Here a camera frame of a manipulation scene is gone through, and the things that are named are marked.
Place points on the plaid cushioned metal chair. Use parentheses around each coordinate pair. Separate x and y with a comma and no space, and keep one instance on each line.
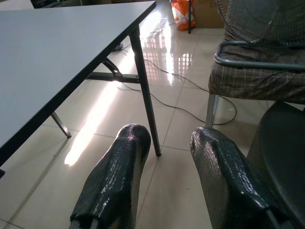
(252,78)

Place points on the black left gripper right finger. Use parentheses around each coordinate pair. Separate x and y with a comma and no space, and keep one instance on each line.
(228,186)

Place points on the orange plastic bag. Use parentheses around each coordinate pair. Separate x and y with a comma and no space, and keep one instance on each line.
(184,16)

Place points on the brown cardboard box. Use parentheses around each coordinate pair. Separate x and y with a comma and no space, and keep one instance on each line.
(207,14)

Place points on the grey fan guard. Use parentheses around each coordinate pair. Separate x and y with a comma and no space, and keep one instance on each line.
(262,16)

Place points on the thin black pole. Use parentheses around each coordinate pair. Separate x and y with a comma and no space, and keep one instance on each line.
(189,19)

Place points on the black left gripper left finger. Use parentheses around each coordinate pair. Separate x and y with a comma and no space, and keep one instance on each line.
(114,181)

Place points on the grey folding table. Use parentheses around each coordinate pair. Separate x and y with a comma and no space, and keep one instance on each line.
(59,52)

